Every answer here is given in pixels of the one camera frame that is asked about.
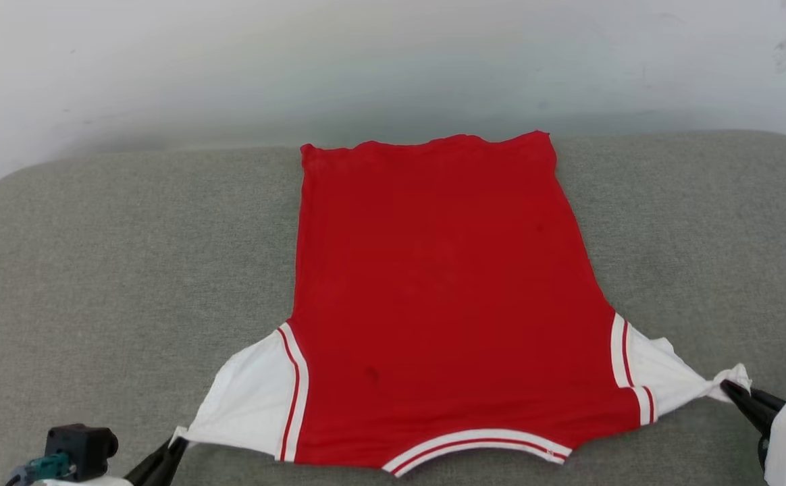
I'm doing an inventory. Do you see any teal left cable connector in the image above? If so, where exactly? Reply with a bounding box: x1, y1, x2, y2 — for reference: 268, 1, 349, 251
7, 454, 73, 486

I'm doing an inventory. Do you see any grey fabric sofa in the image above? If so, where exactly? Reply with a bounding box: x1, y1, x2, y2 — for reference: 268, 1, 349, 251
0, 130, 786, 486

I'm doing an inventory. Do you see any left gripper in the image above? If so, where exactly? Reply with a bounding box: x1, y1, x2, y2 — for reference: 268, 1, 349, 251
32, 437, 189, 486

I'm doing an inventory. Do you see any red and white garment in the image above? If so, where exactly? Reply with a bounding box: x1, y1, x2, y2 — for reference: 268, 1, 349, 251
170, 130, 753, 478

